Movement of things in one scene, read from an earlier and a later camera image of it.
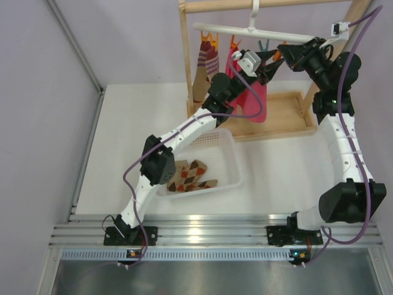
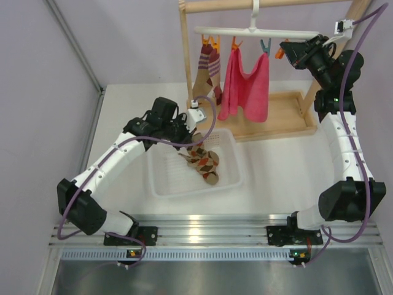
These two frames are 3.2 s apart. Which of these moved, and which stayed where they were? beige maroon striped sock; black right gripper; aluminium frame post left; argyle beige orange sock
Moved: argyle beige orange sock
Stayed: black right gripper; beige maroon striped sock; aluminium frame post left
